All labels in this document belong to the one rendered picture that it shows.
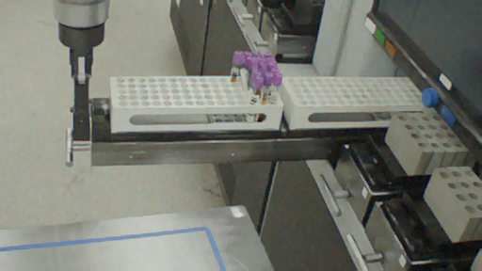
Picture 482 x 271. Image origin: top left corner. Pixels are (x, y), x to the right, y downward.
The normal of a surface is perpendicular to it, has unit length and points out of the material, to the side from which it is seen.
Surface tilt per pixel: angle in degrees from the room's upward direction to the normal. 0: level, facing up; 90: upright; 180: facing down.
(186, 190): 0
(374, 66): 90
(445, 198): 90
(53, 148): 0
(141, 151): 90
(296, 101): 0
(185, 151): 90
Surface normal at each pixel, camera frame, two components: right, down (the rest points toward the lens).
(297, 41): 0.14, 0.56
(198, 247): 0.09, -0.83
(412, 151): -0.98, 0.01
